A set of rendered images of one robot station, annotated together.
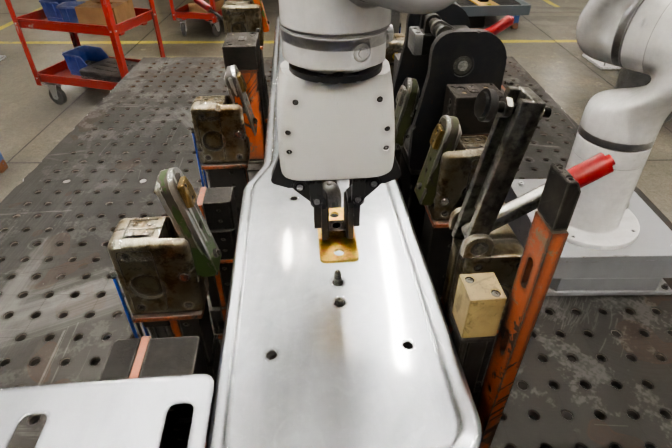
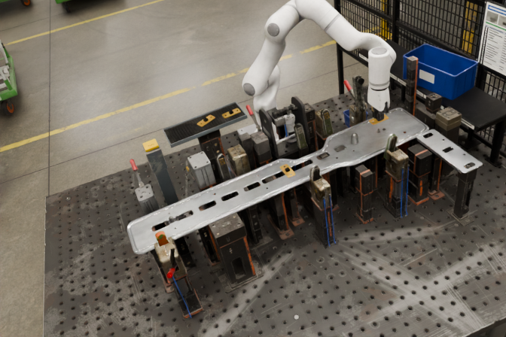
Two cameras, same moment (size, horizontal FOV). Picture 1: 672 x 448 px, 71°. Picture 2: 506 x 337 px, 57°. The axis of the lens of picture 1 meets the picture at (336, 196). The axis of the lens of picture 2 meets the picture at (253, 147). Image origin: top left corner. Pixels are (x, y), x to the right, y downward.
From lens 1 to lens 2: 2.16 m
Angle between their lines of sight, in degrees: 77
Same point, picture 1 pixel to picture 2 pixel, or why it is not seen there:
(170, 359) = (416, 149)
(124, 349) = (420, 156)
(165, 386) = (423, 141)
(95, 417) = (436, 144)
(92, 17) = not seen: outside the picture
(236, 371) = (412, 134)
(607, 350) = not seen: hidden behind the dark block
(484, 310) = not seen: hidden behind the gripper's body
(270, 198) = (357, 154)
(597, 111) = (270, 103)
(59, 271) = (382, 296)
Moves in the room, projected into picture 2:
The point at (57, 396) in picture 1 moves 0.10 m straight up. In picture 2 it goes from (438, 151) to (440, 132)
